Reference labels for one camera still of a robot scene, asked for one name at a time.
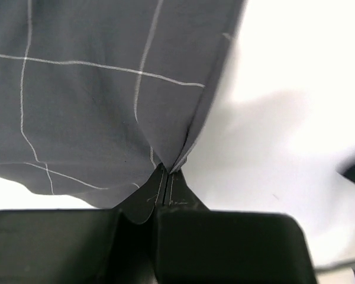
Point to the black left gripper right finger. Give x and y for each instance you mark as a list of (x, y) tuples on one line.
[(197, 245)]

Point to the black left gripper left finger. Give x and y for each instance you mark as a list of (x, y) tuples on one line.
[(82, 245)]

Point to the dark grey checked pillowcase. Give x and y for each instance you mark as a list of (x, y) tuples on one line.
[(95, 94)]

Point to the white pillow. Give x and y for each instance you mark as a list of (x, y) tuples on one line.
[(282, 126)]

